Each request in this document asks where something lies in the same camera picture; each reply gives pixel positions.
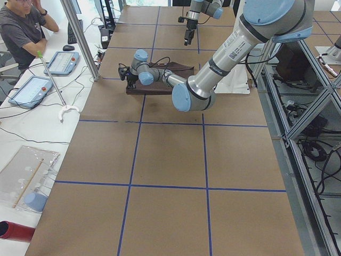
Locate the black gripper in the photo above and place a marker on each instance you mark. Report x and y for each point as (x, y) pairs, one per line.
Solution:
(190, 24)
(131, 77)

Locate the dark brown t-shirt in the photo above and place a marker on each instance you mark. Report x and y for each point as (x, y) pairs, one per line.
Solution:
(159, 88)

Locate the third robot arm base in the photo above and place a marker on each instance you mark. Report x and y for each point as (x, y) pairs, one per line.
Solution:
(330, 54)

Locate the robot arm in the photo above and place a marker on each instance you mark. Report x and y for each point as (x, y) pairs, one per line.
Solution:
(212, 9)
(261, 21)

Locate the reacher grabber stick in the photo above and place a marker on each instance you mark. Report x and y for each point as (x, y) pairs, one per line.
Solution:
(65, 106)

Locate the far blue teach pendant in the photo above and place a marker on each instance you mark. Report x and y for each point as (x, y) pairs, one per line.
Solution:
(63, 63)

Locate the blue teach pendant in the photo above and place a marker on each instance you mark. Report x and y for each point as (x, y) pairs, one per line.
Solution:
(63, 63)
(31, 93)

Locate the black computer mouse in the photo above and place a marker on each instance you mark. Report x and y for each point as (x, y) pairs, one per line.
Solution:
(68, 48)

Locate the black keyboard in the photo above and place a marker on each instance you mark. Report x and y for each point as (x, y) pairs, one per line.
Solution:
(71, 35)

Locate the near blue teach pendant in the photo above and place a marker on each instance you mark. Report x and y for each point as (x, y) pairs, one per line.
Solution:
(31, 93)

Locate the seated person grey shirt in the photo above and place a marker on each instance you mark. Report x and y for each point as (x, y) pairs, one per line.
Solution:
(21, 30)

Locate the clear plastic bag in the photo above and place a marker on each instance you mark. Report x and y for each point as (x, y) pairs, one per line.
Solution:
(19, 169)

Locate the wooden stick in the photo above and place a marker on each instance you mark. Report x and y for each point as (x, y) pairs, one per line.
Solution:
(27, 184)

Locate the red cylinder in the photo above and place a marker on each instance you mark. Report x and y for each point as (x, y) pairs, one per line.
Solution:
(16, 232)

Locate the white camera pillar base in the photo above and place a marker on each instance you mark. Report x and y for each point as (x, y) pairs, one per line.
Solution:
(236, 82)

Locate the aluminium frame post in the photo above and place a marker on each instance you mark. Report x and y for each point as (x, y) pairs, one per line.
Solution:
(73, 20)

